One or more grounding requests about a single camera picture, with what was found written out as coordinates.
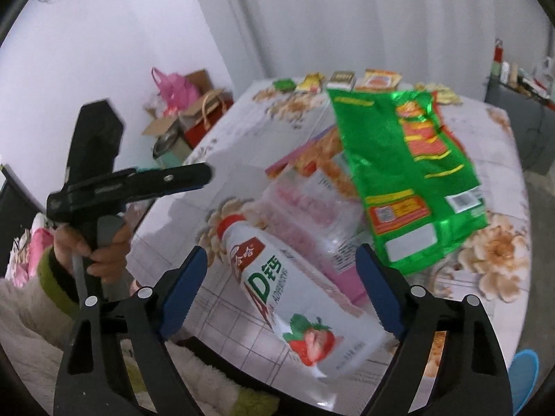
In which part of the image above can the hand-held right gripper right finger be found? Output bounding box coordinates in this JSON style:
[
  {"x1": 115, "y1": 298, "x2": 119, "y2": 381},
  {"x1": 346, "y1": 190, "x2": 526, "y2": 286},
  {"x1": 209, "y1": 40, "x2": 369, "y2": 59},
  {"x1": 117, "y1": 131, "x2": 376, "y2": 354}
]
[{"x1": 356, "y1": 243, "x2": 514, "y2": 416}]

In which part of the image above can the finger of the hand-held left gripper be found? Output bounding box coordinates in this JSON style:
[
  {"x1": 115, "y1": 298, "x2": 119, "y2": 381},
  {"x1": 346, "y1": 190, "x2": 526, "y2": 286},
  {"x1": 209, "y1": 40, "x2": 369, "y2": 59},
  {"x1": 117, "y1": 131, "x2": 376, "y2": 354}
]
[{"x1": 125, "y1": 162, "x2": 216, "y2": 203}]

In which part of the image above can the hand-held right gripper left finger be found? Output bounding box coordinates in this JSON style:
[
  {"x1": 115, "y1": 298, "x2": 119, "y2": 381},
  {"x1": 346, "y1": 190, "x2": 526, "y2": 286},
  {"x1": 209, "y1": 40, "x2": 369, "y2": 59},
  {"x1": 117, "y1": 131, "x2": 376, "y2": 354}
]
[{"x1": 54, "y1": 246, "x2": 209, "y2": 416}]

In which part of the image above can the white strawberry drink bottle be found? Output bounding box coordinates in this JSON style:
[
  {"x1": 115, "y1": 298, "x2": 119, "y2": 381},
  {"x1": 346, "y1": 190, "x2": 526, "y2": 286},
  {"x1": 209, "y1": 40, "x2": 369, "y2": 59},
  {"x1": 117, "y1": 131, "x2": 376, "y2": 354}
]
[{"x1": 217, "y1": 214, "x2": 392, "y2": 381}]

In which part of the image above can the green foil snack bag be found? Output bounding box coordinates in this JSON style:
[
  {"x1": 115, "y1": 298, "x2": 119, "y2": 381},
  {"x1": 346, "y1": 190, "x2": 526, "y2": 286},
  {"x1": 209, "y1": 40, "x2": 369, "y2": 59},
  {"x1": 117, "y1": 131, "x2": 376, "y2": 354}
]
[{"x1": 326, "y1": 88, "x2": 492, "y2": 276}]

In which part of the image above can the blue plastic wastebasket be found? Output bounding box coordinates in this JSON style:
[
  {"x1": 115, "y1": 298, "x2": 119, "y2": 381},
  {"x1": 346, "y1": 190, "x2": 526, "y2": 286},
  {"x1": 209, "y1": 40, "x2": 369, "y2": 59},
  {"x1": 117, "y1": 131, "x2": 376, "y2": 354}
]
[{"x1": 507, "y1": 349, "x2": 541, "y2": 406}]

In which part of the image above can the person's left forearm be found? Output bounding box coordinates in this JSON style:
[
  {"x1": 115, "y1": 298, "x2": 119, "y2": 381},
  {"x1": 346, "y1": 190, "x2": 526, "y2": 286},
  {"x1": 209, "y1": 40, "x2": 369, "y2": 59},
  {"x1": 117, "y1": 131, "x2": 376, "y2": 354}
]
[{"x1": 0, "y1": 245, "x2": 105, "y2": 358}]

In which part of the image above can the person's left hand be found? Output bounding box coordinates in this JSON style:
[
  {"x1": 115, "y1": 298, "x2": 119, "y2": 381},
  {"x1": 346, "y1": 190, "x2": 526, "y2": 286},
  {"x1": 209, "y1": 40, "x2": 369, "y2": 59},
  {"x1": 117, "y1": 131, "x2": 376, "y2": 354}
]
[{"x1": 54, "y1": 224, "x2": 132, "y2": 287}]

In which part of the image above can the open cardboard box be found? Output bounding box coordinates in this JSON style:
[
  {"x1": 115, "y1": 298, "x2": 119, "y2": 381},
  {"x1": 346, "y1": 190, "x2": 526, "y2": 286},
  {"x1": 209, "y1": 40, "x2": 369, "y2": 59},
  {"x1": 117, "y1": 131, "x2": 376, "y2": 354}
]
[{"x1": 142, "y1": 69, "x2": 218, "y2": 140}]

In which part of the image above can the pink plastic bag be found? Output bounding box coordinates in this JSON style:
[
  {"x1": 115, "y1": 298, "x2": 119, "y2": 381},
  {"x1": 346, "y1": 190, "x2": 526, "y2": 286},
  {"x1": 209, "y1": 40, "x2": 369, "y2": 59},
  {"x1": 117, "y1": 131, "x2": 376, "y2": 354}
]
[{"x1": 151, "y1": 67, "x2": 201, "y2": 114}]

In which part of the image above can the pink box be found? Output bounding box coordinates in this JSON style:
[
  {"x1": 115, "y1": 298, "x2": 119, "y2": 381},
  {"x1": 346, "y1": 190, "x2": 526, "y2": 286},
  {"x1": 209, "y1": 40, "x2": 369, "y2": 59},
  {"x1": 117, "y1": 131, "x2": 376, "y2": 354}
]
[{"x1": 264, "y1": 169, "x2": 370, "y2": 313}]

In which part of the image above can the pink printed blanket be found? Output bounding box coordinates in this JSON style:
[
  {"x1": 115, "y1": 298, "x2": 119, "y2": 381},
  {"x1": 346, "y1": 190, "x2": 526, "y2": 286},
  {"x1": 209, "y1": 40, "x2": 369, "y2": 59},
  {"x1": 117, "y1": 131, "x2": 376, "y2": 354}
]
[{"x1": 9, "y1": 225, "x2": 58, "y2": 287}]

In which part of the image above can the small yellow packet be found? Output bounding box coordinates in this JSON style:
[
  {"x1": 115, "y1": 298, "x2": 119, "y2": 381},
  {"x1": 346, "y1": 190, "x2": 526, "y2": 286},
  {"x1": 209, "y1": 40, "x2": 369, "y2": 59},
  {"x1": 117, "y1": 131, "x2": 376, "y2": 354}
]
[{"x1": 295, "y1": 73, "x2": 326, "y2": 94}]

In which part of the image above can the small white brown box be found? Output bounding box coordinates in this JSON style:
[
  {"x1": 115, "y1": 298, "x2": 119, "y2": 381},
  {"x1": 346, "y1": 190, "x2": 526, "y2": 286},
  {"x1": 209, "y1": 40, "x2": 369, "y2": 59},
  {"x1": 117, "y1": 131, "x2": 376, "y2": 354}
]
[{"x1": 327, "y1": 70, "x2": 357, "y2": 92}]

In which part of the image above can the crumpled yellow packet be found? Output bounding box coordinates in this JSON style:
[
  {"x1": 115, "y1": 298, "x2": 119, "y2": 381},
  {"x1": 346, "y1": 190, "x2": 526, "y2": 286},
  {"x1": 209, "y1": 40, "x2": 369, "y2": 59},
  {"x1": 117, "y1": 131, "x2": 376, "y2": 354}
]
[{"x1": 415, "y1": 81, "x2": 461, "y2": 105}]

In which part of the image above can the orange snack packet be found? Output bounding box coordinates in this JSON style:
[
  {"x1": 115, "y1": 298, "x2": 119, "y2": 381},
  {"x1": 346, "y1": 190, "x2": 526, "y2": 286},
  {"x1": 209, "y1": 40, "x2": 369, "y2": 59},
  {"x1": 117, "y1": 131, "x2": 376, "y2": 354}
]
[{"x1": 357, "y1": 69, "x2": 402, "y2": 92}]

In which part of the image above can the grey cabinet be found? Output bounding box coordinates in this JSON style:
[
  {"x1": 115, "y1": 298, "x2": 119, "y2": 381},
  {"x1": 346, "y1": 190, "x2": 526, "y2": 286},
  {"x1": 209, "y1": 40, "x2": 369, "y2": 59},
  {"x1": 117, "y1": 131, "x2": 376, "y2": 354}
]
[{"x1": 483, "y1": 77, "x2": 555, "y2": 175}]

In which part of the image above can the white curtain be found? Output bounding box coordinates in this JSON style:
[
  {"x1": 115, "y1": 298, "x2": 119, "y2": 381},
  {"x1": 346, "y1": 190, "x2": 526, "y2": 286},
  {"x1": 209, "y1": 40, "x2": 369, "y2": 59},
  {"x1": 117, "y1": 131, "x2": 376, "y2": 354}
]
[{"x1": 225, "y1": 0, "x2": 555, "y2": 98}]

